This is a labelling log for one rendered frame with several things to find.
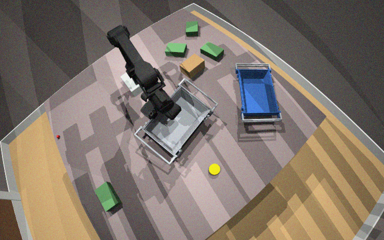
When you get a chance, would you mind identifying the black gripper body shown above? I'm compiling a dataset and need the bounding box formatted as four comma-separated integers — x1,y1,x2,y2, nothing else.
141,92,182,120

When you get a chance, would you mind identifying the green block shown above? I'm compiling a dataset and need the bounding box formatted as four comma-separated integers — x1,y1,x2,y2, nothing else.
94,181,122,212
200,42,224,61
186,21,198,37
165,43,187,57

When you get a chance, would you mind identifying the yellow ball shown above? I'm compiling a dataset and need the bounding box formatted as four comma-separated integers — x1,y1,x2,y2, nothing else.
209,164,220,176

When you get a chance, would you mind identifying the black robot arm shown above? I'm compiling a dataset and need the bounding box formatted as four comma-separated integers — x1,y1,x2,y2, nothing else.
106,25,174,120

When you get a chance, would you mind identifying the tan box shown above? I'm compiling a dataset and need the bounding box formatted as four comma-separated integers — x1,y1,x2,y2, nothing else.
179,53,205,79

